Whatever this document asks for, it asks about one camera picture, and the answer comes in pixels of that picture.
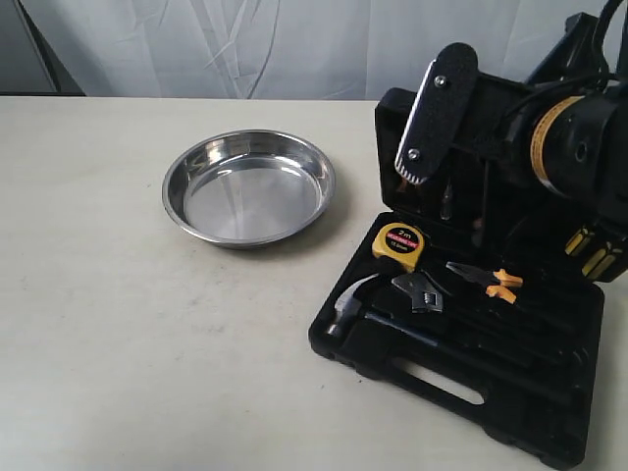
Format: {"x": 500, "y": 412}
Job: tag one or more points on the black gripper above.
{"x": 486, "y": 119}

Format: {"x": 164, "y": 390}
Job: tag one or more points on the black plastic tool case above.
{"x": 525, "y": 373}

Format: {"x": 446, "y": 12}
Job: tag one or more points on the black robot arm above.
{"x": 564, "y": 128}

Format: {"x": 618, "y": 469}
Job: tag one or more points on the yellow tape measure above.
{"x": 402, "y": 243}

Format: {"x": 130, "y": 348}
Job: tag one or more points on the yellow black screwdriver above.
{"x": 579, "y": 241}
{"x": 601, "y": 260}

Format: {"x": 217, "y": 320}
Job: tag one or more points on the round stainless steel pan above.
{"x": 248, "y": 188}

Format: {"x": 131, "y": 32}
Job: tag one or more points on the steel claw hammer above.
{"x": 349, "y": 308}

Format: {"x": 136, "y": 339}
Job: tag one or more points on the white backdrop curtain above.
{"x": 339, "y": 50}

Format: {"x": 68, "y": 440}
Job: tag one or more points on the clear handled precision screwdriver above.
{"x": 447, "y": 201}

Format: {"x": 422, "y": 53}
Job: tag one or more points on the orange handled pliers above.
{"x": 496, "y": 283}

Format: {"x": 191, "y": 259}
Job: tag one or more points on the dark vertical frame post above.
{"x": 29, "y": 66}

